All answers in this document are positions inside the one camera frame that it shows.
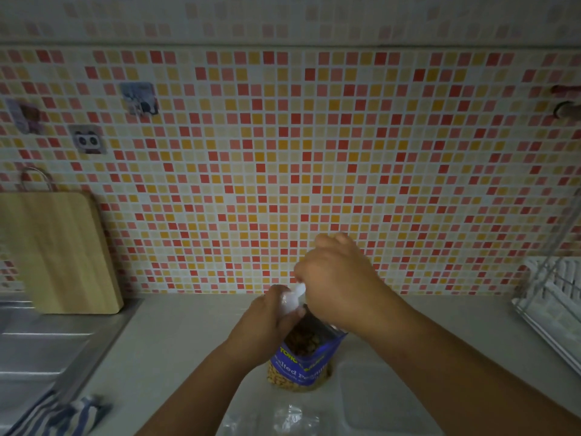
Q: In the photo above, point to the person's right hand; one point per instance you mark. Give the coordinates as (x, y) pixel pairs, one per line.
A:
(345, 290)

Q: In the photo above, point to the person's left hand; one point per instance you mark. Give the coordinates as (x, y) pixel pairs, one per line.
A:
(261, 331)

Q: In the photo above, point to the small clear plastic bag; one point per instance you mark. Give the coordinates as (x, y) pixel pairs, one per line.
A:
(295, 422)
(292, 298)

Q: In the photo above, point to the blue peanuts pouch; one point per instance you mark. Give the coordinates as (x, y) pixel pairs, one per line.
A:
(317, 363)

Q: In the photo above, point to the small clear zip bag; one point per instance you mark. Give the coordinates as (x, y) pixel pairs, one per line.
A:
(245, 424)

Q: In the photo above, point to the person's left forearm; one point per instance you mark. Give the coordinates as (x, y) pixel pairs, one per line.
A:
(199, 399)

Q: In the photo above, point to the person's right forearm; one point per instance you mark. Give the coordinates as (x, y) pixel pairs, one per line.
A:
(463, 381)

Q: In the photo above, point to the white dish rack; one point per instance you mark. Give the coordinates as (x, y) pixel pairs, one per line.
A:
(551, 304)

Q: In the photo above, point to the blue striped dish cloth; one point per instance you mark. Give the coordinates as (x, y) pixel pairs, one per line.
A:
(63, 417)

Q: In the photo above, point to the wooden cutting board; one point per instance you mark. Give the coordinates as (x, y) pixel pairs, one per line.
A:
(59, 254)

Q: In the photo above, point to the stainless steel sink drainboard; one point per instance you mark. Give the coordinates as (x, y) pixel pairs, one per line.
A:
(41, 354)

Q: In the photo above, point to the panda wall hook sticker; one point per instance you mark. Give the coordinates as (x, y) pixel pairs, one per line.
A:
(88, 140)

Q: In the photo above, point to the grey cat wall hook sticker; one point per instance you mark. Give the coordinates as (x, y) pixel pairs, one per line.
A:
(140, 99)

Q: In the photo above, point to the red wall hook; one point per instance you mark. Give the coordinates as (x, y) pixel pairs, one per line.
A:
(567, 103)

